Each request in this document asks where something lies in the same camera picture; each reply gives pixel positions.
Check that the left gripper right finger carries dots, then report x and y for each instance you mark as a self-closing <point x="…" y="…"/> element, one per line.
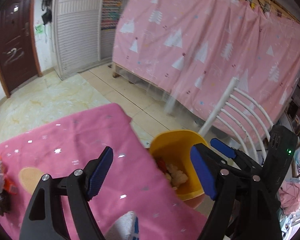
<point x="207" y="165"/>

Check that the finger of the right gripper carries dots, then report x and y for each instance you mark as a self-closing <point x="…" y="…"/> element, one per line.
<point x="243" y="161"/>

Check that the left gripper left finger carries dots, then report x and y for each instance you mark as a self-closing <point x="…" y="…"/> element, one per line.
<point x="97" y="170"/>

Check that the small orange box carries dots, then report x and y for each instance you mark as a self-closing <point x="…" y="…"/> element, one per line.
<point x="9" y="184"/>

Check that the black plastic bag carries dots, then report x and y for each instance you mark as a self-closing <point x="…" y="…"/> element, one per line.
<point x="5" y="202"/>

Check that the red wrapper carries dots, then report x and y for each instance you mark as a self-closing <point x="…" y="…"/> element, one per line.
<point x="161" y="165"/>

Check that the yellow plastic trash bin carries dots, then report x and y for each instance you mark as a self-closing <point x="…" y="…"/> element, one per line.
<point x="174" y="148"/>

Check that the pink star tablecloth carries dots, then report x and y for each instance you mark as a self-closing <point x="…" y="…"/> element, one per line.
<point x="77" y="177"/>

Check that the white knitted glove cuff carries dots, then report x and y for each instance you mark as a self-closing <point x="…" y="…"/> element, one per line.
<point x="125" y="228"/>

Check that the beige oval bristle brush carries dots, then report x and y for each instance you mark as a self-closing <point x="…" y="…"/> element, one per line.
<point x="29" y="177"/>

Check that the white slatted wardrobe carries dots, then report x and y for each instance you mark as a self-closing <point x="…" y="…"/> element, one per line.
<point x="79" y="42"/>

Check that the pink tree-print bed curtain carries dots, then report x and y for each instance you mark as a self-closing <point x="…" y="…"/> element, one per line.
<point x="193" y="48"/>

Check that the dark brown wooden door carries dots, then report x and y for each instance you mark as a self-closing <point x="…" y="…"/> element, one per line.
<point x="18" y="54"/>

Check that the black bags hanging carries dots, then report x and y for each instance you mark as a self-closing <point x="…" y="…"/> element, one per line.
<point x="47" y="9"/>

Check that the wooden bed frame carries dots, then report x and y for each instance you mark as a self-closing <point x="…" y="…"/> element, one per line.
<point x="151" y="89"/>

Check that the colourful wall chart poster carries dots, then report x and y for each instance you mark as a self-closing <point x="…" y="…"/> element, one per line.
<point x="111" y="11"/>

